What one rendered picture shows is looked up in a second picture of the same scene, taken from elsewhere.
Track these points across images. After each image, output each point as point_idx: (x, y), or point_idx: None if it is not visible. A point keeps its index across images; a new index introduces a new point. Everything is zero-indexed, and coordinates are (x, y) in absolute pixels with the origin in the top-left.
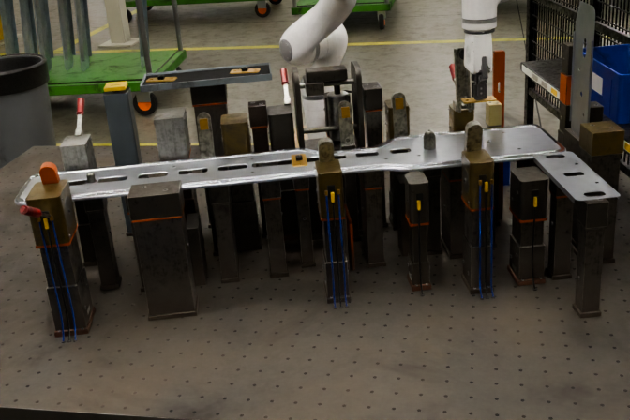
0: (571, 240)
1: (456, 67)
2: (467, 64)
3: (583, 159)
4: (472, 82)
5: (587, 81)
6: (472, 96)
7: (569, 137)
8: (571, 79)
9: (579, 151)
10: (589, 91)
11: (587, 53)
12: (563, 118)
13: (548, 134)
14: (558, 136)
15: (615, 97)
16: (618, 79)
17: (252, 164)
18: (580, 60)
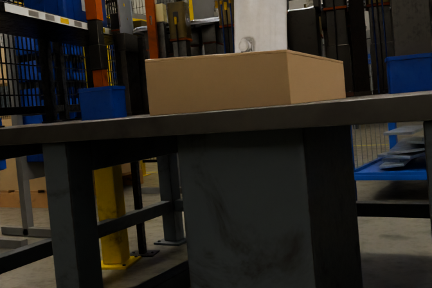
0: (141, 112)
1: None
2: None
3: (144, 44)
4: None
5: None
6: None
7: (128, 36)
8: None
9: (137, 42)
10: (130, 0)
11: None
12: (102, 33)
13: (141, 32)
14: (100, 50)
15: (104, 11)
16: None
17: (364, 3)
18: None
